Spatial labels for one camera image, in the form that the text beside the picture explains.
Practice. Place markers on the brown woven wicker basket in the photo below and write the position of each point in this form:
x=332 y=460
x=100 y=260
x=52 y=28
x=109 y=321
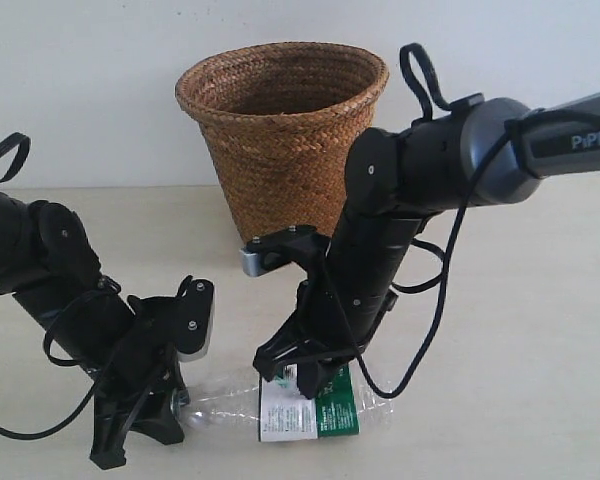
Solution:
x=278 y=120

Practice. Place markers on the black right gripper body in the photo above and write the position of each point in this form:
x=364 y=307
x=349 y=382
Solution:
x=328 y=320

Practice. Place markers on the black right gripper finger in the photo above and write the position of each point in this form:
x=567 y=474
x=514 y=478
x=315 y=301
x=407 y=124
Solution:
x=315 y=369
x=291 y=344

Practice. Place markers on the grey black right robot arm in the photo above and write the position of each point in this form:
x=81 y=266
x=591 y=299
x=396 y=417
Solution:
x=482 y=153

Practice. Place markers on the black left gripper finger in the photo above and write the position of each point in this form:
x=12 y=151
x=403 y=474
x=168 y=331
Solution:
x=118 y=410
x=157 y=414

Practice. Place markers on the right wrist camera black silver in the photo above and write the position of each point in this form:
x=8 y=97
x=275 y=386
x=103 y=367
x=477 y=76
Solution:
x=301 y=244

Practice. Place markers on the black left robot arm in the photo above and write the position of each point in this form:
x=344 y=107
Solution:
x=49 y=268

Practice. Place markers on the wrist camera black silver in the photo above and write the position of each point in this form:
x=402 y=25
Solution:
x=194 y=316
x=301 y=244

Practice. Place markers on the left wrist camera black silver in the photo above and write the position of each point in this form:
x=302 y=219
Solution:
x=194 y=316

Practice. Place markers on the clear plastic bottle green label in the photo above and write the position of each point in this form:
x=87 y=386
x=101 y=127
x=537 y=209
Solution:
x=244 y=406

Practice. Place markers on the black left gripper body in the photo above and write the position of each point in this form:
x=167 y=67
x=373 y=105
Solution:
x=123 y=341

